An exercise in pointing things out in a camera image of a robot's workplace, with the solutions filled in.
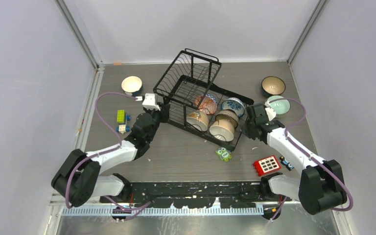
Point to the mint green bowl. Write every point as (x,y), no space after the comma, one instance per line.
(278,104)

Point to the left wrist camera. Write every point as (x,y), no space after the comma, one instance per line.
(149,101)

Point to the red patterned bowl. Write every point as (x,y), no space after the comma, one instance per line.
(207,104)

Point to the cream bowl right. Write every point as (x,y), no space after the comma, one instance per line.
(222,130)

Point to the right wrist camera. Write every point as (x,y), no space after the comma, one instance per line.
(271,113)

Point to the green owl block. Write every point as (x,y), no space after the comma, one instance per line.
(224,154)

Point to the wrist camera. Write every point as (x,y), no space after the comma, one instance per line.
(149,101)
(271,113)

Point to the dark blue owl block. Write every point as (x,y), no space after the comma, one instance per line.
(286,163)

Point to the cream bowl left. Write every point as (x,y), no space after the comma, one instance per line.
(199,120)

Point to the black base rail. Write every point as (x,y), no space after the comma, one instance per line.
(196,195)

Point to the red grid block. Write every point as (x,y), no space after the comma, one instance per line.
(266,165)

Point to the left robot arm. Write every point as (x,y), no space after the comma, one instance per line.
(79,178)

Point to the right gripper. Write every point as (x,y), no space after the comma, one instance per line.
(245,129)

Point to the blue white patterned bowl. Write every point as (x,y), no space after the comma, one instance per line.
(234,104)

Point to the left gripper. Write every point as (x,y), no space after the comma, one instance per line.
(164,112)

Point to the teal bowl tan interior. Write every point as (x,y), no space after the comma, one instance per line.
(272,85)

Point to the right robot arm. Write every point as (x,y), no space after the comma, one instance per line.
(320,186)

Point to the yellow blue toy block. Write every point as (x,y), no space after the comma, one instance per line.
(122,119)

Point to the brown rimmed stacked bowl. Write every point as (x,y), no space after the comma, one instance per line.
(229,115)

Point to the dark teal bowl white foot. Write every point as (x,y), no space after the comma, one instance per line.
(132,86)

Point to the cream bowl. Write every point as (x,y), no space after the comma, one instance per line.
(199,120)
(222,130)

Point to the black wire dish rack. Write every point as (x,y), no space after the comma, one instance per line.
(191,75)

